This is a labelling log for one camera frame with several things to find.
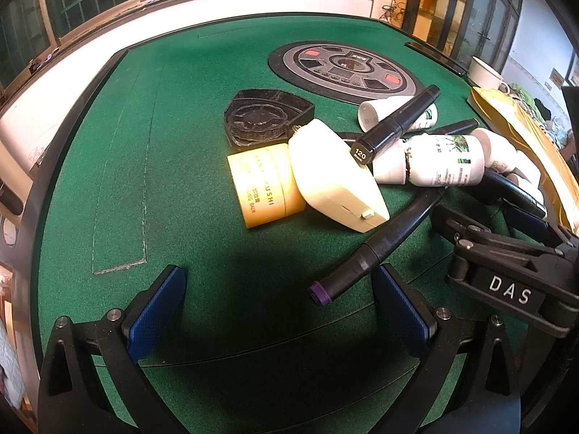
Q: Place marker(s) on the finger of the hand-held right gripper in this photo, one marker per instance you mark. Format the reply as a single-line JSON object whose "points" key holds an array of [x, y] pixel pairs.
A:
{"points": [[527, 224], [475, 230]]}

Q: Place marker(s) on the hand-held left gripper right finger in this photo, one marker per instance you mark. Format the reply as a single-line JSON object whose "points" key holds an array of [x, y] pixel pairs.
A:
{"points": [[402, 312]]}

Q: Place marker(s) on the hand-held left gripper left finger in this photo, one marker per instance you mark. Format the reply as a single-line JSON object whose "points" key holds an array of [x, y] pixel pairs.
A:
{"points": [[154, 312]]}

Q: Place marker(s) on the black marker with purple end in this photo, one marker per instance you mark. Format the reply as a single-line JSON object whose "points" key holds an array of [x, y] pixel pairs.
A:
{"points": [[375, 248]]}

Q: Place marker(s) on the white bottle with green label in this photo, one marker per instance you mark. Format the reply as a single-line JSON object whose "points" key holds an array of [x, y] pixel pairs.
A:
{"points": [[443, 158]]}

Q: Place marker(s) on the yellow cardboard box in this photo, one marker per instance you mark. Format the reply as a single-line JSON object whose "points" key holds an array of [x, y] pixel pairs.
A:
{"points": [[533, 144]]}

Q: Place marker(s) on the thick black marker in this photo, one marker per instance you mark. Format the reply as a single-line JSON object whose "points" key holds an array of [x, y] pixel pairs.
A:
{"points": [[398, 122]]}

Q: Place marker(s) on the cream plastic case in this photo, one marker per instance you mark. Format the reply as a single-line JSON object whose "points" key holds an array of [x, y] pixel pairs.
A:
{"points": [[334, 176]]}

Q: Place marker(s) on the yellow round jar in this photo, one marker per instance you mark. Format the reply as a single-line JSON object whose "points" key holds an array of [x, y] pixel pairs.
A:
{"points": [[262, 185]]}

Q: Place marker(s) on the small white bottle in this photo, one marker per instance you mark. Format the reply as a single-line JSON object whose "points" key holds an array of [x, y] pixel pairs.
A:
{"points": [[497, 147], [377, 110], [524, 169]]}

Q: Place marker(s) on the slim black pen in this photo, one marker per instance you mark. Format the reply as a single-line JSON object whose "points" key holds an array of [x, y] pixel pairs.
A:
{"points": [[452, 126]]}

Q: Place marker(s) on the white cup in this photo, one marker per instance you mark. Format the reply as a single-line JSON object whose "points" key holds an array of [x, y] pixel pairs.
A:
{"points": [[486, 74]]}

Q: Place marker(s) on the round table control panel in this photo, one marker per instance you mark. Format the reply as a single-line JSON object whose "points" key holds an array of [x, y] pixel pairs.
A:
{"points": [[348, 70]]}

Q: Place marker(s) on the black triangular ashtray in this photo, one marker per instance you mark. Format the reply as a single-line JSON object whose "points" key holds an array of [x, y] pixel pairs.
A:
{"points": [[267, 115]]}

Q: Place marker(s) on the wooden framed door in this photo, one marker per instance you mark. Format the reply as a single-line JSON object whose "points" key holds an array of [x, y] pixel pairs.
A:
{"points": [[434, 4]]}

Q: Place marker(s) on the green barred window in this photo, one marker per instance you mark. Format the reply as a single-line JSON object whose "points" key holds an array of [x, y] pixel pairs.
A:
{"points": [[90, 0]]}

